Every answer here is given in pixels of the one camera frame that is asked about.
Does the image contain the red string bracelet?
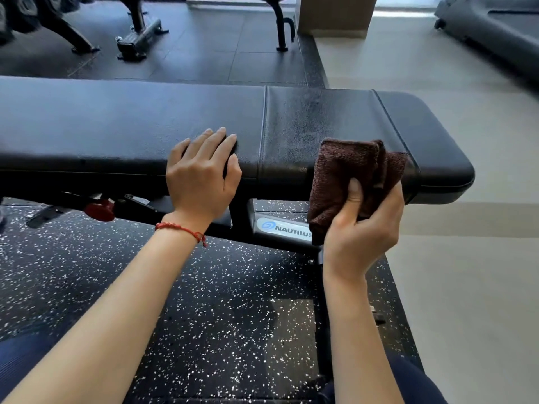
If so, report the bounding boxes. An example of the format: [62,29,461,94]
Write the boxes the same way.
[154,222,208,248]

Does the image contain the person's right hand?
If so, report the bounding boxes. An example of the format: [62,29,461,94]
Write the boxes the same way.
[323,178,405,282]

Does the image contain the person's left forearm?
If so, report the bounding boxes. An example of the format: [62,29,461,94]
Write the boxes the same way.
[0,212,212,404]

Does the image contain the black dumbbell rack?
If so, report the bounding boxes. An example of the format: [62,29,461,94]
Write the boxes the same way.
[0,0,101,55]

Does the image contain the person's right forearm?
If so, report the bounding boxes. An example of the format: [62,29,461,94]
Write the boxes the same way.
[323,269,406,404]

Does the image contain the person's left hand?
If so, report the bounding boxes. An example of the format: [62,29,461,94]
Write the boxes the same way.
[165,127,243,227]

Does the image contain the red adjustment knob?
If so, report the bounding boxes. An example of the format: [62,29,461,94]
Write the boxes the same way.
[84,197,115,223]

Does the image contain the dark grey treadmill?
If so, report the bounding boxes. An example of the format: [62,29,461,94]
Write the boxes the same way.
[434,0,539,87]

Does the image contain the long black bench back pad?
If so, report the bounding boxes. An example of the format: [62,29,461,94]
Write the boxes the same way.
[0,75,268,199]

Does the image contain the brown microfibre cloth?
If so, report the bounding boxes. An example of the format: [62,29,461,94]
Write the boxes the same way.
[307,138,409,247]

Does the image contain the black background weight bench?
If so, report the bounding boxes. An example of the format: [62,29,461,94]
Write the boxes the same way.
[115,0,297,63]

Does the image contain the short black bench seat pad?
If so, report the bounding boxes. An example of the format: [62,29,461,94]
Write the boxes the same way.
[256,85,476,206]

